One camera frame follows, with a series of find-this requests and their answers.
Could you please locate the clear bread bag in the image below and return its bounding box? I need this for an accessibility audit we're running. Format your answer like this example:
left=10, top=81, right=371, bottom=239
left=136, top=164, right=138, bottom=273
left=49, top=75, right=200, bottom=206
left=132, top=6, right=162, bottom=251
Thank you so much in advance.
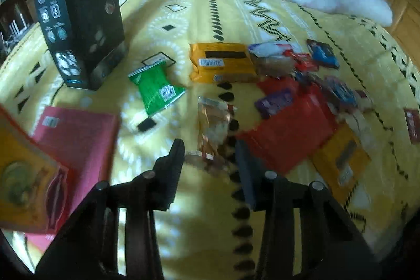
left=248, top=41, right=296, bottom=77

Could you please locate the green snack packet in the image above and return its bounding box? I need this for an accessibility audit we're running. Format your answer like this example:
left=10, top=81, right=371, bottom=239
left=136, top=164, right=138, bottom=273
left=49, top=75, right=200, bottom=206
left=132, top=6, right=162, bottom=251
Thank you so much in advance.
left=128, top=60, right=186, bottom=116

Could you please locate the brown snack bar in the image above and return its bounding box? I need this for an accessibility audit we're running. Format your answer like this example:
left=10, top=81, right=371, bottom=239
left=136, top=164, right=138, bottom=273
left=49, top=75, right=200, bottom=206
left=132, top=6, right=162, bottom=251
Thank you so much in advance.
left=403, top=108, right=420, bottom=144

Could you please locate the clear cookie packet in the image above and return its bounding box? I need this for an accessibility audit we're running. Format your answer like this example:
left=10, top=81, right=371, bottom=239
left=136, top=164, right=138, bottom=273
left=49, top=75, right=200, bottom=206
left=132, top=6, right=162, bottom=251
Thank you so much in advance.
left=185, top=96, right=237, bottom=179

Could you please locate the orange snack packet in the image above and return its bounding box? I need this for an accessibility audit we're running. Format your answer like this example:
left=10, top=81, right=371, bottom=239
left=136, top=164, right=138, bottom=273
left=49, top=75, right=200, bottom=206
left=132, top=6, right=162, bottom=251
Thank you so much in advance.
left=312, top=124, right=371, bottom=205

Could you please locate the dark wooden shelf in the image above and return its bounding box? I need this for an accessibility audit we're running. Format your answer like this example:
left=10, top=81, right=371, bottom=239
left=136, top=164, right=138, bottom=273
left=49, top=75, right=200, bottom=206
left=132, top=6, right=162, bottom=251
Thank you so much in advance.
left=0, top=0, right=36, bottom=54

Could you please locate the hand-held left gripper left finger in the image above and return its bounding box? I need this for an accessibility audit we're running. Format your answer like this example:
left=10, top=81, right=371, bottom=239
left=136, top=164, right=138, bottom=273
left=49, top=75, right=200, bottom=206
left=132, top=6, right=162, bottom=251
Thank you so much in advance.
left=34, top=138, right=186, bottom=280

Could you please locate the orange printed box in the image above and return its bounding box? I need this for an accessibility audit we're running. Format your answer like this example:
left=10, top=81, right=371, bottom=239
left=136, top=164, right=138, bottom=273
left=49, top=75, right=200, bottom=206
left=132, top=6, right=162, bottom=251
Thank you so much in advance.
left=0, top=104, right=69, bottom=235

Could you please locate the pink flat box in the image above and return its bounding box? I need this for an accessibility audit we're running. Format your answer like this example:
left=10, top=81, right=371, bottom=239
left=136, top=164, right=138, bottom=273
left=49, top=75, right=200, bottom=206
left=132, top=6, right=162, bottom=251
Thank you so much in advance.
left=24, top=105, right=121, bottom=251

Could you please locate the blue snack packet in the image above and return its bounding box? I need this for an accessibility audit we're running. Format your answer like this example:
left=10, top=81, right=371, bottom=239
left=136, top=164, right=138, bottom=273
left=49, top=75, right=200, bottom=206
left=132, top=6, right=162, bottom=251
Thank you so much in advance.
left=323, top=77, right=358, bottom=110
left=307, top=39, right=340, bottom=69

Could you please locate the large red snack packet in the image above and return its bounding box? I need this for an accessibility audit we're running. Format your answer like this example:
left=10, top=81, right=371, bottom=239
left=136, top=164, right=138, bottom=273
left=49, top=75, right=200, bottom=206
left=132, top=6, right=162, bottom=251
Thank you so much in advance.
left=236, top=77, right=338, bottom=174

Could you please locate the clear plastic wrapper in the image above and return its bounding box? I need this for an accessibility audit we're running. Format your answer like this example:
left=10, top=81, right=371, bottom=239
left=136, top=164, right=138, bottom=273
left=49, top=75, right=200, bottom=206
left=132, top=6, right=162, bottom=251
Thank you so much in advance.
left=339, top=108, right=376, bottom=149

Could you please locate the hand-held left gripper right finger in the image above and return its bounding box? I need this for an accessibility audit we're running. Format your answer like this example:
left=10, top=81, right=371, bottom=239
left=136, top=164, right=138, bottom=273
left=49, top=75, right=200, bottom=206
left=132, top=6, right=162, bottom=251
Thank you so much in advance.
left=235, top=140, right=383, bottom=280

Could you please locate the tall black printed box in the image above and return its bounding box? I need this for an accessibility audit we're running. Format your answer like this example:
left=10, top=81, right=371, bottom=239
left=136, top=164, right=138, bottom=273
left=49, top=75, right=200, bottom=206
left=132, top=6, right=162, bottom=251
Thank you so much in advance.
left=30, top=0, right=128, bottom=91

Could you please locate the purple snack packet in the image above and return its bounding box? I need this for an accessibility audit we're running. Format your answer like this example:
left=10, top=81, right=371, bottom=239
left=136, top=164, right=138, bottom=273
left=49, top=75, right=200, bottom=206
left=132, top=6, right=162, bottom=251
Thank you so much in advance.
left=255, top=88, right=297, bottom=119

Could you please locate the yellow biscuit packet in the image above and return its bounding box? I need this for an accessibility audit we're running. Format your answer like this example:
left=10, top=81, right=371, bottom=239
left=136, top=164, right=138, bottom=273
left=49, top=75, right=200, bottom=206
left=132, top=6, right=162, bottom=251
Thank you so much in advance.
left=188, top=42, right=258, bottom=84

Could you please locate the small red snack packet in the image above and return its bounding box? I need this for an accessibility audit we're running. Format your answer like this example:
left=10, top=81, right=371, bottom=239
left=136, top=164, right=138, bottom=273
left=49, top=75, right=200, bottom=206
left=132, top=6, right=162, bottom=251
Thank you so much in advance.
left=285, top=49, right=319, bottom=72

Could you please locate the wooden bed frame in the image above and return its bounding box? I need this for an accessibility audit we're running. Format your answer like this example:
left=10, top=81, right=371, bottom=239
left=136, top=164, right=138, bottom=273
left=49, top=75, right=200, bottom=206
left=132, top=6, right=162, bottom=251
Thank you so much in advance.
left=341, top=0, right=420, bottom=71

